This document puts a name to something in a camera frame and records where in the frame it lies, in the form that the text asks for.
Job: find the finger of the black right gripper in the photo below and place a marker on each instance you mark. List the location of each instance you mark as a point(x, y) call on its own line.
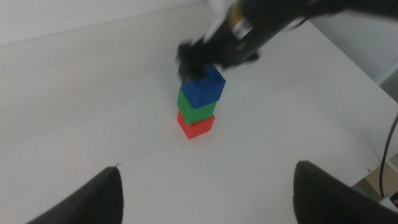
point(191, 60)

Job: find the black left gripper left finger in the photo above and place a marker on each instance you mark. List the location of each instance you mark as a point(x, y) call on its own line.
point(96, 202)

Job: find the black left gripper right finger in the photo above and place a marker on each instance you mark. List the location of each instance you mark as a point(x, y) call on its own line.
point(326, 199)

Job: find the blue cube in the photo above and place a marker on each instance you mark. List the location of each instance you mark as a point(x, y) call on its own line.
point(202, 91)

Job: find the green cube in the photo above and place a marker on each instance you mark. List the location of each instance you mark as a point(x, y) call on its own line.
point(196, 115)

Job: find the red cube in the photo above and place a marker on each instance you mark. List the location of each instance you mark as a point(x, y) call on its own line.
point(196, 129)

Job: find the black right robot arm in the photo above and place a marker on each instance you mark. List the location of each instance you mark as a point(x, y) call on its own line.
point(280, 15)

